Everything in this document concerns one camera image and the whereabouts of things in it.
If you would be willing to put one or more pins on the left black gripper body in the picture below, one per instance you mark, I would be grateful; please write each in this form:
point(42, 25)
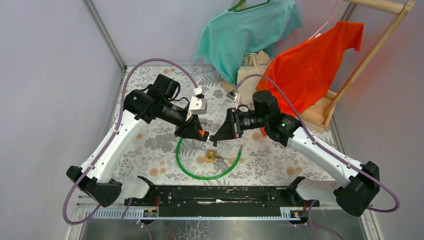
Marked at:
point(192, 118)

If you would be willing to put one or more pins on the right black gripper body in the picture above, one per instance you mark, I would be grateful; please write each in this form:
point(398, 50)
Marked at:
point(238, 132)

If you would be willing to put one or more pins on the orange black padlock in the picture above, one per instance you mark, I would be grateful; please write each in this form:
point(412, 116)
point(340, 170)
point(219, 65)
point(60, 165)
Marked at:
point(204, 135)

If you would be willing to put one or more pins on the cable lock key pair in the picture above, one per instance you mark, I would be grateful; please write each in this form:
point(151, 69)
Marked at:
point(207, 122)

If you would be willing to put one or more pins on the green cable lock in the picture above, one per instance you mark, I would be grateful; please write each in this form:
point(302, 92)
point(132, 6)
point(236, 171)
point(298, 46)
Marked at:
point(189, 156)

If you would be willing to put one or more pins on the brass padlock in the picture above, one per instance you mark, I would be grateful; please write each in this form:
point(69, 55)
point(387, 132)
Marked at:
point(210, 156)

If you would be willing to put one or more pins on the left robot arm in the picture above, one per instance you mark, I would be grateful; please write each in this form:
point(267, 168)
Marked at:
point(140, 107)

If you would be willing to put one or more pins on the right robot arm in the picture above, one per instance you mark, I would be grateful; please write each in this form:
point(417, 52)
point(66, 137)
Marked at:
point(351, 187)

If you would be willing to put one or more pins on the floral table mat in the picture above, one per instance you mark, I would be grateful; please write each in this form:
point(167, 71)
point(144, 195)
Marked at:
point(152, 152)

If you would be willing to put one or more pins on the wooden clothes rack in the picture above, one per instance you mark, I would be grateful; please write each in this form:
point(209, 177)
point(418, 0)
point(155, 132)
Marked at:
point(318, 116)

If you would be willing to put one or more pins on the orange t-shirt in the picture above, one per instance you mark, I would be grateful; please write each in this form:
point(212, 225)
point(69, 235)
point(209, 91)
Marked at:
point(302, 75)

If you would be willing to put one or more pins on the teal t-shirt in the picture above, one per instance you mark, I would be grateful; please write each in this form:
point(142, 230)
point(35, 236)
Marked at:
point(226, 38)

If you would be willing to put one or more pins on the green clothes hanger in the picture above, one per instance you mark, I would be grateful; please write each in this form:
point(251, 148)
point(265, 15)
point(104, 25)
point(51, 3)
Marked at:
point(241, 6)

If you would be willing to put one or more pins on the pink clothes hanger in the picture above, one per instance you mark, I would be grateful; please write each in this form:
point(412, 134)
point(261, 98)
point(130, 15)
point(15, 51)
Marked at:
point(330, 19)

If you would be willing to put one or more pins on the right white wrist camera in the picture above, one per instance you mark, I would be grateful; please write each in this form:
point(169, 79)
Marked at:
point(234, 97)

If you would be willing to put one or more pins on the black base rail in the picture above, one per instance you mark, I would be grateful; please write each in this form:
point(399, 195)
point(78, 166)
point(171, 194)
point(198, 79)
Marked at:
point(221, 201)

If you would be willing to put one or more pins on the beige drawstring bag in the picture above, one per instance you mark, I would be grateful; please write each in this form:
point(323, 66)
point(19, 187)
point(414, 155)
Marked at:
point(253, 63)

